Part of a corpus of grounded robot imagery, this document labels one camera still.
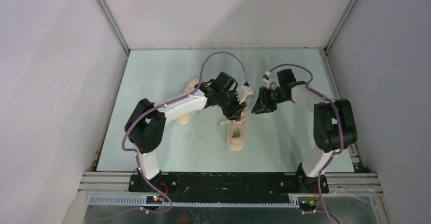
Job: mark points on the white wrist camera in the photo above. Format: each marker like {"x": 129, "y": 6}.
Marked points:
{"x": 270, "y": 83}
{"x": 243, "y": 92}

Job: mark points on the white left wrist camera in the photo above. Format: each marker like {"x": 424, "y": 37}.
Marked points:
{"x": 243, "y": 92}

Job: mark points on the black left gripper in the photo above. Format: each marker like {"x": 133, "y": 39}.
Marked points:
{"x": 234, "y": 113}

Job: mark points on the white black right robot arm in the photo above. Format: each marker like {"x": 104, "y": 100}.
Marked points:
{"x": 334, "y": 126}

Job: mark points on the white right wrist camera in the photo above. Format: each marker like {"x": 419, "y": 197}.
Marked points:
{"x": 270, "y": 83}

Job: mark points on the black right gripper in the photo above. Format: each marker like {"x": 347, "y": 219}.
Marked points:
{"x": 263, "y": 104}

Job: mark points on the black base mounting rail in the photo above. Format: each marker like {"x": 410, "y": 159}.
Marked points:
{"x": 229, "y": 188}

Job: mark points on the aluminium frame rail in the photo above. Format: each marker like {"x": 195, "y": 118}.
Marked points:
{"x": 104, "y": 188}

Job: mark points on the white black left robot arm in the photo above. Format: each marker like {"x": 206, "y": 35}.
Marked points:
{"x": 145, "y": 127}

